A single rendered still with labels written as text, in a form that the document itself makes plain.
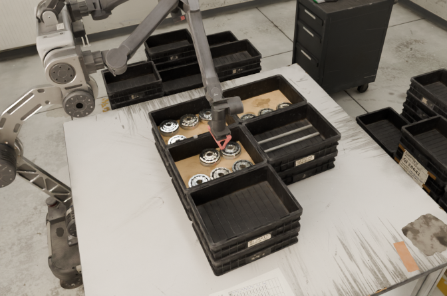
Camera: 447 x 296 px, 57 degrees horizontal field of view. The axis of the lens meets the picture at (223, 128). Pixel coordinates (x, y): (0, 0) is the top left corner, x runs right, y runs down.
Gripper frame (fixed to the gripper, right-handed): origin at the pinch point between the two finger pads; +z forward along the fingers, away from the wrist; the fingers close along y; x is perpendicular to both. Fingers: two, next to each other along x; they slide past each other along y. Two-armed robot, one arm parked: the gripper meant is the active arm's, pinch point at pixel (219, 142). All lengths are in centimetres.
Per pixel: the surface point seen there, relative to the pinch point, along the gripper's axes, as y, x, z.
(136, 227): 1, 42, 38
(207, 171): 7.8, 3.6, 23.7
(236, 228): -27.4, 4.6, 23.4
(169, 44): 192, -33, 59
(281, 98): 42, -56, 23
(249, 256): -37.6, 3.5, 30.1
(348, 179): -16, -62, 35
